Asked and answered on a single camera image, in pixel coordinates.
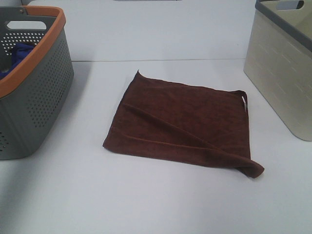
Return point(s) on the brown towel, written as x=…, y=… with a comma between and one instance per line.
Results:
x=189, y=124

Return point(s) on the blue towel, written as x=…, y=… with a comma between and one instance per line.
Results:
x=19, y=52

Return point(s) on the white partition panel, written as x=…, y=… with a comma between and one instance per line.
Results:
x=113, y=30

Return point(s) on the grey basket with orange rim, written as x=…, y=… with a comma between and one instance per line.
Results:
x=32, y=95

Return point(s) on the beige plastic storage basket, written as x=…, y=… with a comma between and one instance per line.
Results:
x=279, y=61

